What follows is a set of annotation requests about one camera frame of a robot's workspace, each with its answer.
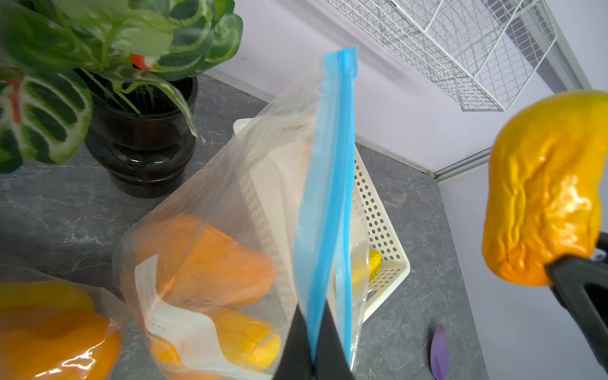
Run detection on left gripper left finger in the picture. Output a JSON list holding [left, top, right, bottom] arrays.
[[272, 307, 314, 380]]

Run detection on white wire wall shelf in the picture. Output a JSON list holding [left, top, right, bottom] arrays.
[[332, 0, 557, 112]]

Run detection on purple pink brush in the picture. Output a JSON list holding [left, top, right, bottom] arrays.
[[429, 325, 451, 380]]

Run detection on yellow mango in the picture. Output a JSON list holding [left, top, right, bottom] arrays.
[[351, 250, 383, 286]]

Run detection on white plastic perforated basket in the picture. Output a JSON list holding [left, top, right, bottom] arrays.
[[232, 117, 412, 324]]

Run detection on large orange mango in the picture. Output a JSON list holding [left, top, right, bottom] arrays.
[[1, 310, 121, 379]]

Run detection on big orange mango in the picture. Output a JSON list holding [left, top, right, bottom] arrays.
[[135, 215, 276, 309]]

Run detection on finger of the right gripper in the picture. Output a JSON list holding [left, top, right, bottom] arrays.
[[546, 255, 607, 369]]

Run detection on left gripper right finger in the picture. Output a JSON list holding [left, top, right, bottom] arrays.
[[314, 302, 355, 380]]

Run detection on clear zip-top bag blue zipper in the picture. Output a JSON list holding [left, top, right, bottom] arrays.
[[1, 264, 130, 379]]

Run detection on green potted plant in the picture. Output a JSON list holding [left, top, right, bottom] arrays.
[[1, 0, 243, 198]]

